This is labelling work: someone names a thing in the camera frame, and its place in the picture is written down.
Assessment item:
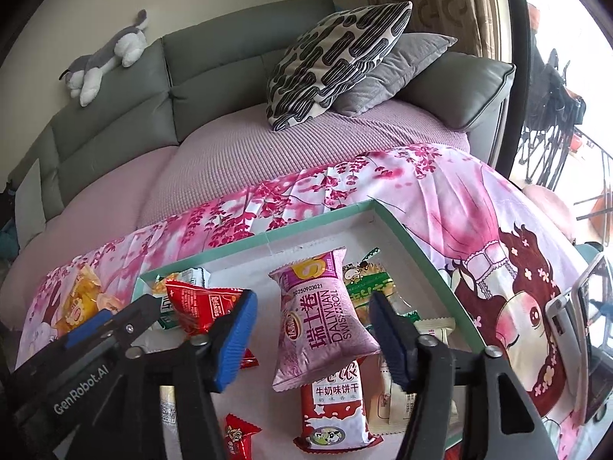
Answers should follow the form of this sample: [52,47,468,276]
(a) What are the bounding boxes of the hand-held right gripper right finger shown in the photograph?
[368,290,559,460]

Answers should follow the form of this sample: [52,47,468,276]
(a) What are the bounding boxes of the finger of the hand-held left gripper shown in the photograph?
[62,294,164,352]

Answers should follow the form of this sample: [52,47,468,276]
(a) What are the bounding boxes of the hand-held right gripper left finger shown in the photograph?
[96,289,260,460]

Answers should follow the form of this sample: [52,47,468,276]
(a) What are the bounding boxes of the green and yellow snack packet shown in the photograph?
[342,246,423,327]

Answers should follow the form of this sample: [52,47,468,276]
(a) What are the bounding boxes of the white and green cracker packet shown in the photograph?
[151,267,212,332]

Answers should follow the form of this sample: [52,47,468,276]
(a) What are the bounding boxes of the pink swiss roll packet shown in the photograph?
[268,245,382,392]

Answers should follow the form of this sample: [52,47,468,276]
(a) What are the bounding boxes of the small red candy packet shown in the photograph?
[224,413,263,460]

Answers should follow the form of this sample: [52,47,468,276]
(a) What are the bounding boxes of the red and white biscuit packet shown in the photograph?
[293,358,385,452]

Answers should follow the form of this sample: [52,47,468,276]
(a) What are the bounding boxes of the teal cardboard box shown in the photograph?
[131,200,490,460]

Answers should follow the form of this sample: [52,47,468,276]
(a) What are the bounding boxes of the white snack packet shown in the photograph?
[414,319,457,347]

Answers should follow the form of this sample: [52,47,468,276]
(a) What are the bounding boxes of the cream snack packet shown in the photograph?
[378,355,461,435]

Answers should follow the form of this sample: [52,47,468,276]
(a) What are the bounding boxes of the printed pink blanket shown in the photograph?
[14,143,595,460]

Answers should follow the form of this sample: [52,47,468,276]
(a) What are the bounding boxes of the teal cloth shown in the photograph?
[0,230,21,265]

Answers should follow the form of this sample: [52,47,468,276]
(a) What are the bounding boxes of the light grey cushion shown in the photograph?
[14,158,48,238]

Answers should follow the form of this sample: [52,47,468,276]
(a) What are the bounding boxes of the pink sofa cover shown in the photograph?
[0,98,471,289]

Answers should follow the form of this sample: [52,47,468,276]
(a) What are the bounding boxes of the grey-green sofa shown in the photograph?
[7,0,517,246]

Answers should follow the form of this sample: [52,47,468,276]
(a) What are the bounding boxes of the grey and white plush dog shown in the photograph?
[59,9,149,107]

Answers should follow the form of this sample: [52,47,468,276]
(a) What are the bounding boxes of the dark folding chair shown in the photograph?
[518,48,588,189]

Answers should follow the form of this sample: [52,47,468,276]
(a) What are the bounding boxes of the black and white patterned cushion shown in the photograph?
[266,1,414,131]

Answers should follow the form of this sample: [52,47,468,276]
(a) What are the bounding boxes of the patterned beige curtain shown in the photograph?
[359,0,502,59]

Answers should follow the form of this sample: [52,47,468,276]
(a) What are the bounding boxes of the dark door frame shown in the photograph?
[493,0,530,178]

